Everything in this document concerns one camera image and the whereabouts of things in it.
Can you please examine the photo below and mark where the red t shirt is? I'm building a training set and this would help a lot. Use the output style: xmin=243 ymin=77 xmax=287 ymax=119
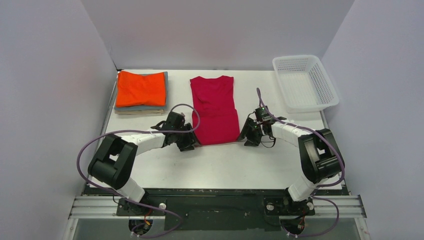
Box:
xmin=190 ymin=75 xmax=240 ymax=146

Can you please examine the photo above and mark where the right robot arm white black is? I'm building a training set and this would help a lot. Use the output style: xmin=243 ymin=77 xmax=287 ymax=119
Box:
xmin=237 ymin=106 xmax=345 ymax=216

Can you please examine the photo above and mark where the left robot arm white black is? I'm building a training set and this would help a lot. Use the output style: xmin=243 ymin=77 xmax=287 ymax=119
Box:
xmin=87 ymin=111 xmax=200 ymax=215

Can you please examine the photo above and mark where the beige folded t shirt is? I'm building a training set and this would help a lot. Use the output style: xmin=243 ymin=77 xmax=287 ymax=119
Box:
xmin=114 ymin=109 xmax=165 ymax=116

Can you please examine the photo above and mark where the grey blue folded t shirt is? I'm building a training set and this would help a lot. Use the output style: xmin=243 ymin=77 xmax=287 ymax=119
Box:
xmin=114 ymin=71 xmax=169 ymax=112

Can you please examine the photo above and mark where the white plastic basket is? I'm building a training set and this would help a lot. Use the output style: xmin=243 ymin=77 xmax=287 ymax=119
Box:
xmin=272 ymin=54 xmax=340 ymax=113

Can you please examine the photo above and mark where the orange folded t shirt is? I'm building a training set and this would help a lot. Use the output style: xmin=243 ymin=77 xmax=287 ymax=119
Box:
xmin=115 ymin=70 xmax=167 ymax=108

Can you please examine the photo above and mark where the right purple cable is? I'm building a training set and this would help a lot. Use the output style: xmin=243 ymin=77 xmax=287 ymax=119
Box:
xmin=255 ymin=87 xmax=346 ymax=239

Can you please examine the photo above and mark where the purple cable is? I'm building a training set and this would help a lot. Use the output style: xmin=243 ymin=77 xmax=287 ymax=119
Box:
xmin=76 ymin=103 xmax=202 ymax=239
xmin=255 ymin=87 xmax=346 ymax=239

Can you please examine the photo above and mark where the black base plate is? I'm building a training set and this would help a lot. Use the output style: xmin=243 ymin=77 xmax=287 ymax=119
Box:
xmin=116 ymin=188 xmax=316 ymax=231

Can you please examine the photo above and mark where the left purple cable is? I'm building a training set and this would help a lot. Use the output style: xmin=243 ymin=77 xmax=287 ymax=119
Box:
xmin=76 ymin=103 xmax=202 ymax=239

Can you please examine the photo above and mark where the aluminium rail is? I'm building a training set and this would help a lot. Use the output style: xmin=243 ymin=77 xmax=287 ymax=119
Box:
xmin=68 ymin=195 xmax=366 ymax=219

